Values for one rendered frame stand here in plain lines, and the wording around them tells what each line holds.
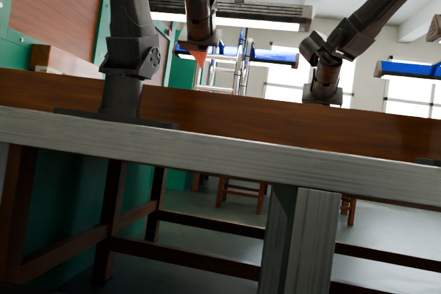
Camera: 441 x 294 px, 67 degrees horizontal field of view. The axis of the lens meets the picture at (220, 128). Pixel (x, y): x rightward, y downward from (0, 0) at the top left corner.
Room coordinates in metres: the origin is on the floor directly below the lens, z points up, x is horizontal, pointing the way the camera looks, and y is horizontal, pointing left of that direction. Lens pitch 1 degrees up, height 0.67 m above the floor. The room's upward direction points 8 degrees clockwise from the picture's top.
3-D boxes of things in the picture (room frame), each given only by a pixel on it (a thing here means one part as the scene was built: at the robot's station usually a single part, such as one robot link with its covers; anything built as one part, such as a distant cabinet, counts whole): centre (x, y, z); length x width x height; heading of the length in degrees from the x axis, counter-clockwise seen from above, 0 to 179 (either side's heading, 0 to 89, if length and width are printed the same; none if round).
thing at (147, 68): (0.58, 0.17, 0.77); 0.09 x 0.06 x 0.06; 68
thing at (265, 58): (1.64, -0.02, 1.08); 0.62 x 0.08 x 0.07; 80
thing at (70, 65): (1.10, 0.52, 0.83); 0.30 x 0.06 x 0.07; 170
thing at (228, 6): (1.09, 0.07, 1.08); 0.62 x 0.08 x 0.07; 80
